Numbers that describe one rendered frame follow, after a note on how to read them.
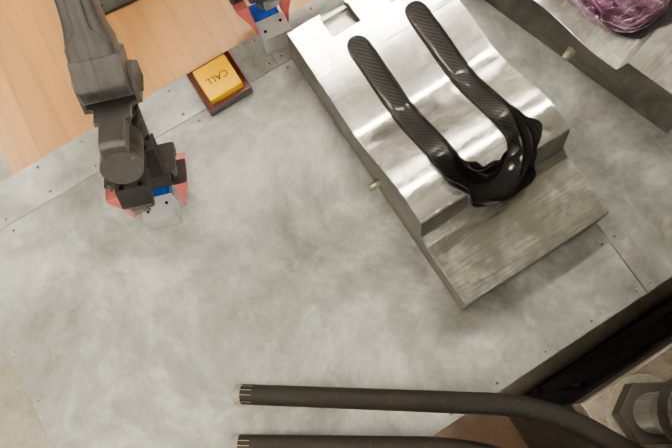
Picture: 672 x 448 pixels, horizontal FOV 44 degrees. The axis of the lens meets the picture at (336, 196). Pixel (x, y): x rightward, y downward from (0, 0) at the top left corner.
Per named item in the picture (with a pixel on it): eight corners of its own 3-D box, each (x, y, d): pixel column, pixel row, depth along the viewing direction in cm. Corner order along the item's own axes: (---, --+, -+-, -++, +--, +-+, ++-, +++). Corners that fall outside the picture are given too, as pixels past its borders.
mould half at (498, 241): (291, 57, 138) (283, 20, 125) (421, -20, 141) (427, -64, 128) (461, 310, 127) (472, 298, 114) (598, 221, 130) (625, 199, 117)
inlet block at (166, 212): (138, 153, 135) (129, 142, 130) (168, 146, 135) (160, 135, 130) (151, 229, 132) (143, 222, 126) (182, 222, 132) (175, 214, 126)
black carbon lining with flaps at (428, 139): (339, 49, 131) (338, 22, 122) (424, -1, 133) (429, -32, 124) (464, 230, 123) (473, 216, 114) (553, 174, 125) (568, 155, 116)
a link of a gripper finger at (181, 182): (200, 215, 126) (183, 172, 119) (154, 226, 126) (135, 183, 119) (197, 184, 131) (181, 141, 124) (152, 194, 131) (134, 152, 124)
